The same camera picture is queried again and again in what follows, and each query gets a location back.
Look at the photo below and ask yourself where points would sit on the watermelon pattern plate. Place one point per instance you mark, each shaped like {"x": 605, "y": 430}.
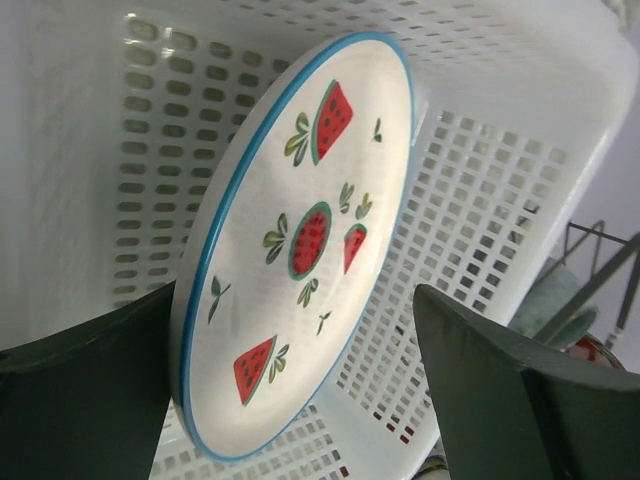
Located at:
{"x": 287, "y": 243}

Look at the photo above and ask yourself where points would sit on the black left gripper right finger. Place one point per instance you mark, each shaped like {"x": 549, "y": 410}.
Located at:
{"x": 509, "y": 407}

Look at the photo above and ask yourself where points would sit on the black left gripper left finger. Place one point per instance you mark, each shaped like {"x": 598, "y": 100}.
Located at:
{"x": 88, "y": 402}

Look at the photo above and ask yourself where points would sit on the grey green mug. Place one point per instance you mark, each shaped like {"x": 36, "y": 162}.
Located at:
{"x": 551, "y": 291}

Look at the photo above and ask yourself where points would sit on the white plastic bin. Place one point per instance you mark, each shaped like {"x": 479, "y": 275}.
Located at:
{"x": 115, "y": 115}

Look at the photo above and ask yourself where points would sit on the red plate in rack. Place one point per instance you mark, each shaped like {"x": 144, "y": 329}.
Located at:
{"x": 590, "y": 349}

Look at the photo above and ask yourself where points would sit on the black wire dish rack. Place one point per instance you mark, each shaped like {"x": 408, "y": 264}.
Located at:
{"x": 575, "y": 235}

